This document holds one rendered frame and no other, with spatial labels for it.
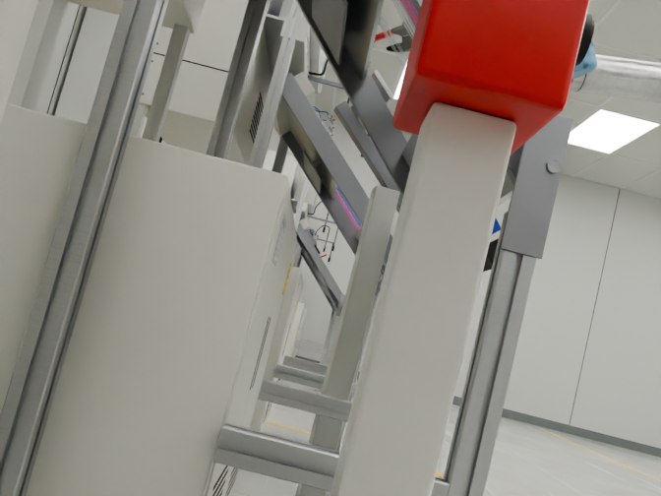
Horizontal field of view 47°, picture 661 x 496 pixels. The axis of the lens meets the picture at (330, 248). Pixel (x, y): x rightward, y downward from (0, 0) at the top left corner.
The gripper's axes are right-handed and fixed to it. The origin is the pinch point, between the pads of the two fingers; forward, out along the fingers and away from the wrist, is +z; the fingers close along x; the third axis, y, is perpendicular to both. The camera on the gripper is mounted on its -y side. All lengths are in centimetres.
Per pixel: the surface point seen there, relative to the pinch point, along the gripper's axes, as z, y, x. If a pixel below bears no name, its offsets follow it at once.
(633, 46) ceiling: -254, 90, -401
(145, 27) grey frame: 37, -5, 42
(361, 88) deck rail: 3.5, 2.5, -30.0
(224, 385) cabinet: 39, -48, 38
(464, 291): 17, -44, 78
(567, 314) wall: -273, -109, -771
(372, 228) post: 7, -25, -51
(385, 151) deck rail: 2.3, -12.0, -30.0
